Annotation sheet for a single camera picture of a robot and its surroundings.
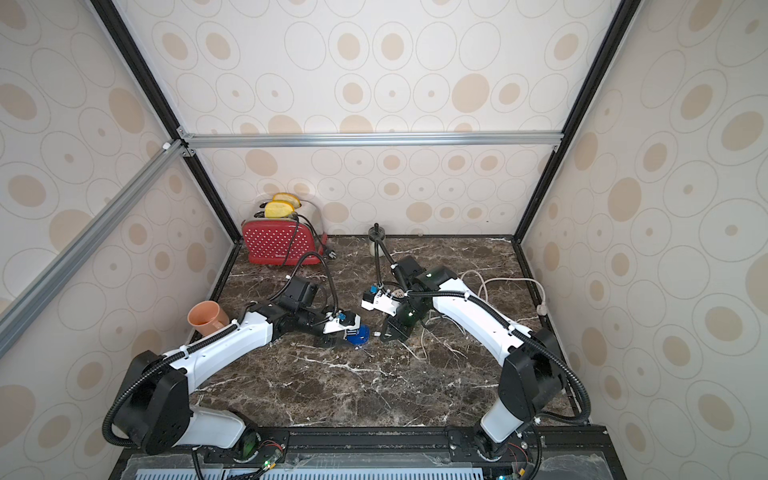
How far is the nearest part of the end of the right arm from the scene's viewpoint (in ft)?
1.92

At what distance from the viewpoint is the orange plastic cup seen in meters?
0.89

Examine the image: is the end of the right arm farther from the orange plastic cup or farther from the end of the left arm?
the orange plastic cup

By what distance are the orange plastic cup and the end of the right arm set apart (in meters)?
0.52

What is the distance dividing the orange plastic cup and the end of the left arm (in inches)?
13.9

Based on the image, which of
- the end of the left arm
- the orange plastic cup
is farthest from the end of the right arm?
the orange plastic cup

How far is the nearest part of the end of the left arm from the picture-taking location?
65cm
